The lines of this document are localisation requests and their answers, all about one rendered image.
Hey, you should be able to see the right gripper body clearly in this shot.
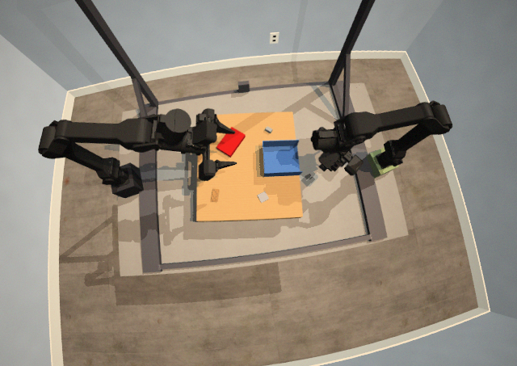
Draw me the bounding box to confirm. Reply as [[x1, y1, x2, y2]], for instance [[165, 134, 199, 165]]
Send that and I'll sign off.
[[179, 108, 216, 181]]

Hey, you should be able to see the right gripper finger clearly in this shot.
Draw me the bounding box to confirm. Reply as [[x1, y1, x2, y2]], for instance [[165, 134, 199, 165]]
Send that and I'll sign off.
[[214, 114, 235, 134], [215, 160, 237, 172]]

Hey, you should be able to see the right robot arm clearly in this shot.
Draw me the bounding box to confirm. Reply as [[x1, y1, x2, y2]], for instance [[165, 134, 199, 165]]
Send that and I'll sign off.
[[38, 108, 217, 187]]

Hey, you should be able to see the small grey flat square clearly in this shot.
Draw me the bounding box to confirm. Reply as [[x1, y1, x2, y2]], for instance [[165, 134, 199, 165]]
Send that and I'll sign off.
[[258, 191, 269, 203]]

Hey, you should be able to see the blue open tray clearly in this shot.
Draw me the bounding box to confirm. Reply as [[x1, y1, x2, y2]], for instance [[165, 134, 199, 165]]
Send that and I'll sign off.
[[263, 140, 302, 177]]

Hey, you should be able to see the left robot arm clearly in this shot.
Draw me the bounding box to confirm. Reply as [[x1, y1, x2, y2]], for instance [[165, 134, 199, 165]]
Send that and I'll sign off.
[[312, 100, 452, 171]]

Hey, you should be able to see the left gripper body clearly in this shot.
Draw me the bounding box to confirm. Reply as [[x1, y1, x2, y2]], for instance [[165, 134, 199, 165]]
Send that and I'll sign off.
[[335, 147, 364, 175]]

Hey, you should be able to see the red rectangular block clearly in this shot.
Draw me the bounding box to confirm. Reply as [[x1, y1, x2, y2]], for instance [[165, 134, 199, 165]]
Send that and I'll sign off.
[[216, 127, 246, 157]]

